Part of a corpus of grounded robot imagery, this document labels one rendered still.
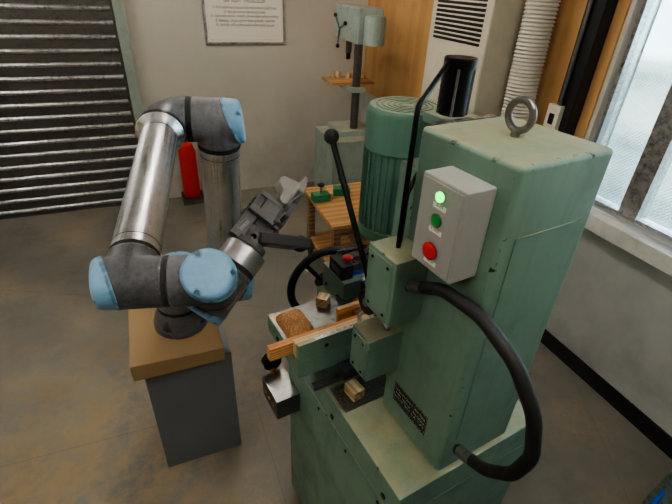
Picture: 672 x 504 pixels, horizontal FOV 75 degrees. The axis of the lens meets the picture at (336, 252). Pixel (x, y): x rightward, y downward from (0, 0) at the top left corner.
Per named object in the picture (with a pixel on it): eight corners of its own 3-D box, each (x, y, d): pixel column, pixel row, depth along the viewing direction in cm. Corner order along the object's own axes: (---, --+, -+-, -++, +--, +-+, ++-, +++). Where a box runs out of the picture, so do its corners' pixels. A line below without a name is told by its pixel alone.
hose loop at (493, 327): (404, 384, 102) (427, 252, 83) (518, 515, 78) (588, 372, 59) (384, 393, 100) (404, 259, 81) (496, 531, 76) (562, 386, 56)
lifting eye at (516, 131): (504, 130, 76) (514, 91, 72) (532, 141, 71) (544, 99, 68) (497, 131, 75) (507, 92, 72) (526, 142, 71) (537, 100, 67)
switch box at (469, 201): (436, 248, 80) (452, 164, 72) (476, 276, 73) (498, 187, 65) (409, 255, 78) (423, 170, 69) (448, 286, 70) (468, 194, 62)
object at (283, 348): (450, 292, 140) (453, 281, 138) (455, 295, 138) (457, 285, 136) (267, 356, 113) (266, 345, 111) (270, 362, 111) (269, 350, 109)
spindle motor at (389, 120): (399, 209, 122) (414, 93, 105) (441, 238, 109) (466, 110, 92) (344, 222, 114) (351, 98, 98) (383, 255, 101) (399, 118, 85)
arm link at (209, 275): (164, 302, 69) (175, 314, 81) (238, 298, 72) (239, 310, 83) (165, 245, 72) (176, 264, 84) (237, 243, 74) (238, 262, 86)
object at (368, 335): (380, 349, 108) (385, 312, 102) (397, 369, 103) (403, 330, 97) (347, 362, 104) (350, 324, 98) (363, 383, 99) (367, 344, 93)
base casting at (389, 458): (401, 314, 159) (404, 294, 154) (530, 440, 117) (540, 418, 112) (287, 355, 139) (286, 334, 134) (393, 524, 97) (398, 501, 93)
